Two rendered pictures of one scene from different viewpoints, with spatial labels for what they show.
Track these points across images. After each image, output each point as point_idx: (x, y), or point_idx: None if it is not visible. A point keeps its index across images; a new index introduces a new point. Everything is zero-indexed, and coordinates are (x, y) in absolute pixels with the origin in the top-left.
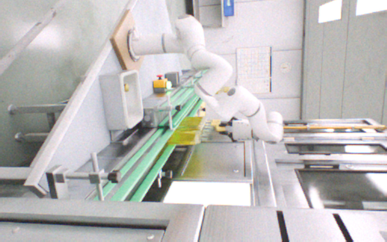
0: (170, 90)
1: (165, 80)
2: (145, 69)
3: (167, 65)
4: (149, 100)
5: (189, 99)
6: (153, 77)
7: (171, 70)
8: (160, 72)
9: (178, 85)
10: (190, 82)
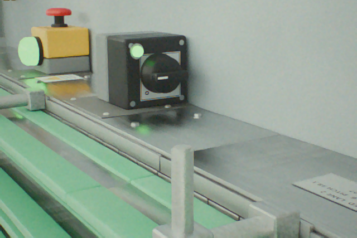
0: (25, 73)
1: (34, 30)
2: None
3: None
4: (0, 53)
5: (9, 171)
6: (83, 17)
7: (261, 49)
8: (124, 15)
9: (57, 92)
10: (127, 163)
